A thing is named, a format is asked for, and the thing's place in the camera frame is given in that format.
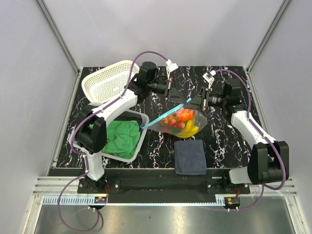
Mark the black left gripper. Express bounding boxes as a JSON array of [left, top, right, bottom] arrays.
[[148, 78, 186, 104]]

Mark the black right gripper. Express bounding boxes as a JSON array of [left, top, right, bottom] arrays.
[[183, 87, 228, 111]]

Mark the orange fake bell pepper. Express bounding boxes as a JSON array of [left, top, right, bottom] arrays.
[[176, 109, 195, 121]]

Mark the clear zip top bag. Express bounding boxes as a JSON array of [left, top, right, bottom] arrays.
[[141, 104, 208, 138]]

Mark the red fake strawberry bunch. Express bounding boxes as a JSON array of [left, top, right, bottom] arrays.
[[162, 116, 186, 134]]

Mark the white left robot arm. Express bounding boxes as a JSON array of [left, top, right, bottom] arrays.
[[70, 60, 183, 193]]

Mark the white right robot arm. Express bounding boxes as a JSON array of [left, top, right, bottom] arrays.
[[184, 82, 289, 193]]

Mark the yellow fake banana bunch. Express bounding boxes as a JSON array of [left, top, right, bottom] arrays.
[[176, 118, 199, 138]]

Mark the black cloth in bin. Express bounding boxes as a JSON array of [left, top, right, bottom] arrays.
[[120, 112, 143, 127]]

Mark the dark blue folded towel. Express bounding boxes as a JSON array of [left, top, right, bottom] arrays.
[[174, 139, 207, 176]]

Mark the green microfibre cloth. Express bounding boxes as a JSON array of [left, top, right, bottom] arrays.
[[102, 120, 141, 159]]

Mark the white perforated plastic basket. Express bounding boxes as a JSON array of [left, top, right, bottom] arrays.
[[81, 60, 139, 103]]

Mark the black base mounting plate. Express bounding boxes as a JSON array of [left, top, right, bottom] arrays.
[[78, 175, 251, 195]]

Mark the grey plastic bin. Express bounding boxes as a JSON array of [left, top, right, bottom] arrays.
[[101, 110, 149, 163]]

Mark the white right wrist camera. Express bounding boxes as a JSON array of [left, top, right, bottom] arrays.
[[202, 70, 216, 89]]

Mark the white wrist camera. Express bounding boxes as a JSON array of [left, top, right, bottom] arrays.
[[202, 70, 216, 89], [166, 59, 178, 79]]

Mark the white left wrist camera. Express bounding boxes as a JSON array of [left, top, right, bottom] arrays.
[[166, 59, 178, 79]]

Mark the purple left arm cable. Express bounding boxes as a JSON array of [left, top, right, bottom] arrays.
[[56, 50, 170, 231]]

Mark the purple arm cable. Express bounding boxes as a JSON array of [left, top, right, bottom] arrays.
[[56, 50, 170, 231], [202, 69, 286, 211]]

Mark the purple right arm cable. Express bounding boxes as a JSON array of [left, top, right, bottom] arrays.
[[202, 69, 286, 211]]

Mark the aluminium frame post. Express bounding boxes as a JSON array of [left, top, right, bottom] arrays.
[[246, 0, 292, 73], [35, 0, 82, 75]]

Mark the aluminium front rail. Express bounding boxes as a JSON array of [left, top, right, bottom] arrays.
[[32, 176, 298, 197]]

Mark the left aluminium frame post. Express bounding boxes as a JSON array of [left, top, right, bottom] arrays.
[[35, 0, 82, 75]]

